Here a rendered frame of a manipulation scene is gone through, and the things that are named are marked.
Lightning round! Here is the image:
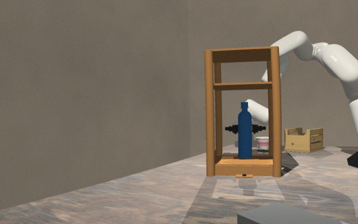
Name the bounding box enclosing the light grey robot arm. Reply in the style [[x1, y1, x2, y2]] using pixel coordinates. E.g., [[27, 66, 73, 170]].
[[246, 31, 358, 136]]

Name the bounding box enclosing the wooden shelving unit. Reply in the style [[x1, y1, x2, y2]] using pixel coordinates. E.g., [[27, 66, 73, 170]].
[[204, 46, 282, 178]]

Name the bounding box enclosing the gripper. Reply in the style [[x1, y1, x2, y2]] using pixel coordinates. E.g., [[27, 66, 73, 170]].
[[225, 121, 266, 134]]

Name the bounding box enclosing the blue cylinder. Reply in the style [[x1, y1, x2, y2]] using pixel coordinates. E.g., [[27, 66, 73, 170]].
[[238, 102, 252, 158]]

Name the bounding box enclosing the wooden crate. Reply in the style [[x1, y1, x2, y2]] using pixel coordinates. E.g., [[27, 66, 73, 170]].
[[284, 127, 323, 153]]

